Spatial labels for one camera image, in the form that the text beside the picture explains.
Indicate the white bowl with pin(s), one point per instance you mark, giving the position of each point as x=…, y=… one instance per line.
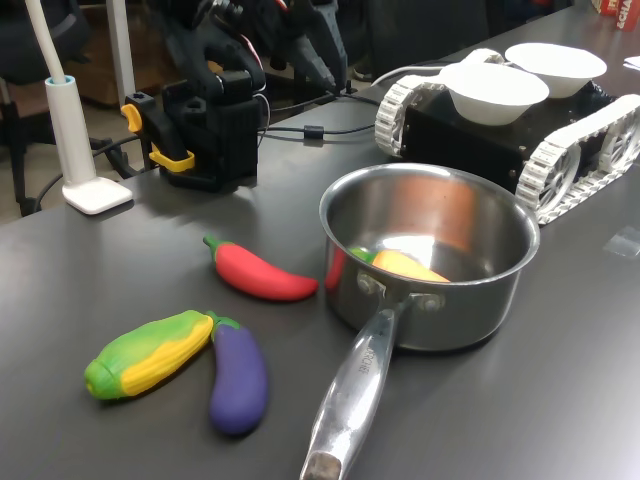
x=555, y=65
x=495, y=95

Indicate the clear tape patch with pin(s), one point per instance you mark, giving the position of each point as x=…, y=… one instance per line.
x=622, y=242

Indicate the tracked vehicle with white tracks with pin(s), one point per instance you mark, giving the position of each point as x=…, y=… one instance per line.
x=450, y=145

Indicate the white table leg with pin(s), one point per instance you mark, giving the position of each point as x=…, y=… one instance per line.
x=121, y=50

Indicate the brown wooden furniture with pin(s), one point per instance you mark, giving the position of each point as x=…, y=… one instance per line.
x=100, y=85

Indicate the purple toy aubergine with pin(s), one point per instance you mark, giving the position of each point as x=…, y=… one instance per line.
x=237, y=380

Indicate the red printed cardboard box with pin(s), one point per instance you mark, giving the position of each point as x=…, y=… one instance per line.
x=605, y=6
x=629, y=15

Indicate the white paper sheet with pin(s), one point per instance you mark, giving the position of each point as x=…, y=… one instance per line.
x=634, y=62

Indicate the yellow green toy corn cob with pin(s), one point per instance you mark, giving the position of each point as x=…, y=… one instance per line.
x=150, y=357

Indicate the red toy chilli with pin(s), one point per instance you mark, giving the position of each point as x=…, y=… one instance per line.
x=255, y=275

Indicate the orange toy carrot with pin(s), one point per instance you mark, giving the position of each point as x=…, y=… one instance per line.
x=405, y=267

